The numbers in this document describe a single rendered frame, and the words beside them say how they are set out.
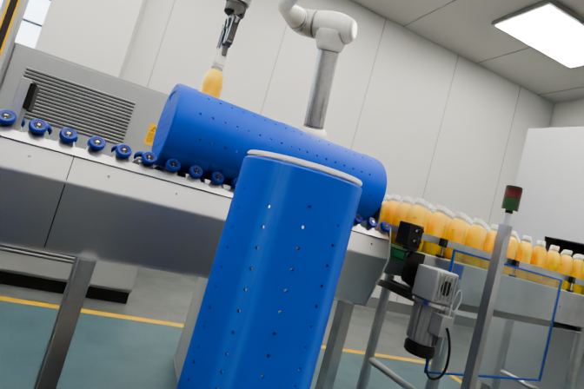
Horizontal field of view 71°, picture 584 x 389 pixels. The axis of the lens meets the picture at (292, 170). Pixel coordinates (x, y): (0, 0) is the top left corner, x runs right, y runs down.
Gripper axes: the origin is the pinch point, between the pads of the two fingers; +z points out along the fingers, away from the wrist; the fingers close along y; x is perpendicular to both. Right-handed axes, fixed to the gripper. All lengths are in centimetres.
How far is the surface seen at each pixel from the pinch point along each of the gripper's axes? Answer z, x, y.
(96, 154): 45, -29, 12
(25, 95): 34, -50, 6
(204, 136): 30.2, -1.0, 15.0
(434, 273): 53, 90, 35
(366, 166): 21, 64, 13
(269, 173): 38, 1, 66
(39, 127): 42, -44, 12
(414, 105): -118, 304, -237
